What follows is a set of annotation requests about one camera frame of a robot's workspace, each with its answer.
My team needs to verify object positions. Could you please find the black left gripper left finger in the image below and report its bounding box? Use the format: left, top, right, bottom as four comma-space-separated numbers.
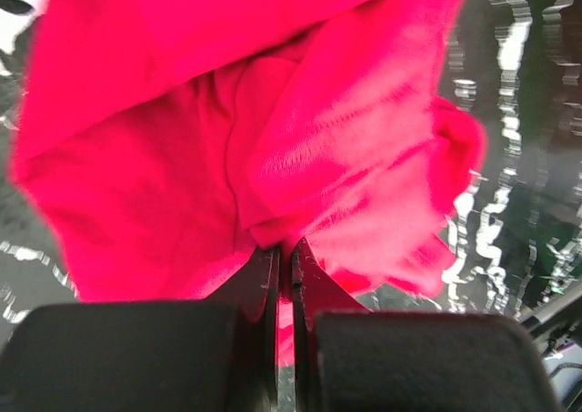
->
1, 249, 280, 411

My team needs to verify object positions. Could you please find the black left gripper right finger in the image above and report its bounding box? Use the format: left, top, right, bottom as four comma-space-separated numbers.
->
291, 241, 560, 411

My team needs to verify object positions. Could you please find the red t shirt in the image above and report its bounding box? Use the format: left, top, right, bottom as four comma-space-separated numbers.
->
9, 0, 488, 367

